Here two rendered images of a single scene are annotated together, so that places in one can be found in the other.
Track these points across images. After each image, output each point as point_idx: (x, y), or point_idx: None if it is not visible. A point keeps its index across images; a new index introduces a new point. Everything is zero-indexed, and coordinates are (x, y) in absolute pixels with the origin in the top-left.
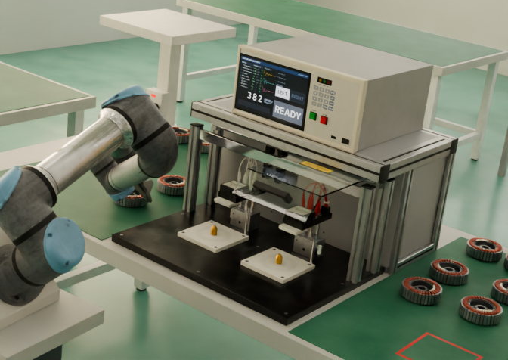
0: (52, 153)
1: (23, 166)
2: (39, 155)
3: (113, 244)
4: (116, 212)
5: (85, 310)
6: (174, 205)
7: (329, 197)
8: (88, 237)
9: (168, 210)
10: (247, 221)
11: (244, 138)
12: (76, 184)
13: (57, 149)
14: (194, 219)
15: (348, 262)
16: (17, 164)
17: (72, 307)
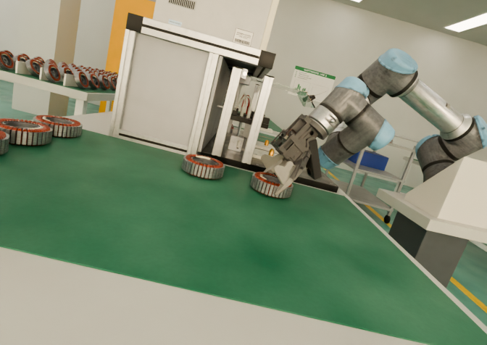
0: (451, 106)
1: (471, 117)
2: (273, 344)
3: (338, 191)
4: (300, 195)
5: (390, 192)
6: (236, 172)
7: (221, 104)
8: (352, 201)
9: (251, 175)
10: None
11: (219, 81)
12: (299, 230)
13: (175, 336)
14: (257, 161)
15: (227, 134)
16: (374, 344)
17: (397, 195)
